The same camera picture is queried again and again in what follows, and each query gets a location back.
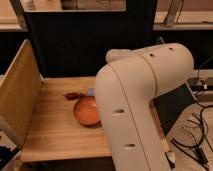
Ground orange ceramic bowl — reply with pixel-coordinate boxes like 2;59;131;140
73;96;100;126

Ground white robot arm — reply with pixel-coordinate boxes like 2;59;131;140
95;43;194;171

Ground blue object behind bowl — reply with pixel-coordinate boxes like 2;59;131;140
86;88;95;96

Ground dark red dried chili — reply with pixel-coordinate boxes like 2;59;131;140
64;92;85;100

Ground black back panel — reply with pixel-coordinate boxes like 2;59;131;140
24;0;157;77

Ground dark right side panel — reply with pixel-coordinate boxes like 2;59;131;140
153;84;195;136

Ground wooden left side panel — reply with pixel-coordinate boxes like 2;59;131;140
0;40;42;148

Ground power strip on floor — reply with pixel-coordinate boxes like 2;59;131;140
187;77;213;93

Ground black floor cables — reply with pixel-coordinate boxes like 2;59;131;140
170;56;213;164

